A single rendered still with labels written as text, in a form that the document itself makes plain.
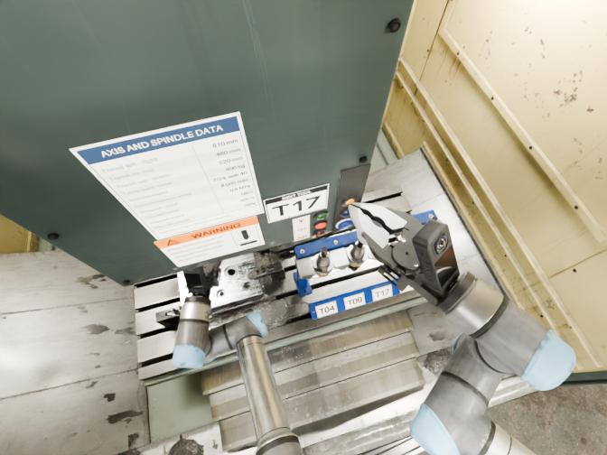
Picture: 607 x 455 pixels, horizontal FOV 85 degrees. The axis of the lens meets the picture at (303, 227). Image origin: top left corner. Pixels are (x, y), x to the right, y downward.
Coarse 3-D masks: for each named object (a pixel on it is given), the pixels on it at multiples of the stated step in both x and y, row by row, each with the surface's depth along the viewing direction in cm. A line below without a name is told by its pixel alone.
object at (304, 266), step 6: (300, 258) 102; (306, 258) 102; (300, 264) 101; (306, 264) 101; (312, 264) 101; (300, 270) 100; (306, 270) 100; (312, 270) 100; (300, 276) 100; (306, 276) 100; (312, 276) 100
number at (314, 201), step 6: (300, 198) 50; (306, 198) 50; (312, 198) 50; (318, 198) 51; (294, 204) 51; (300, 204) 51; (306, 204) 52; (312, 204) 52; (318, 204) 53; (294, 210) 52; (300, 210) 53; (306, 210) 53
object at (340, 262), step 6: (342, 246) 104; (330, 252) 103; (336, 252) 103; (342, 252) 103; (336, 258) 102; (342, 258) 102; (348, 258) 102; (336, 264) 101; (342, 264) 101; (348, 264) 101
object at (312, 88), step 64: (0, 0) 20; (64, 0) 21; (128, 0) 22; (192, 0) 23; (256, 0) 24; (320, 0) 25; (384, 0) 27; (0, 64) 23; (64, 64) 24; (128, 64) 26; (192, 64) 27; (256, 64) 29; (320, 64) 30; (384, 64) 33; (0, 128) 27; (64, 128) 29; (128, 128) 31; (256, 128) 35; (320, 128) 38; (0, 192) 33; (64, 192) 35; (128, 256) 51
